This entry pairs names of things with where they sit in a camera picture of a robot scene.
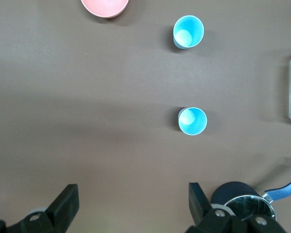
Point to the pink bowl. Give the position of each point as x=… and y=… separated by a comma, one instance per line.
x=104, y=6

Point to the light blue plastic cup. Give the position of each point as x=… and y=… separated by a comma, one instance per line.
x=188, y=32
x=192, y=121

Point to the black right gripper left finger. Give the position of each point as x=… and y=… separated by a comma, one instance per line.
x=63, y=206

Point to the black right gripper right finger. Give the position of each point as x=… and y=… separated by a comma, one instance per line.
x=198, y=206

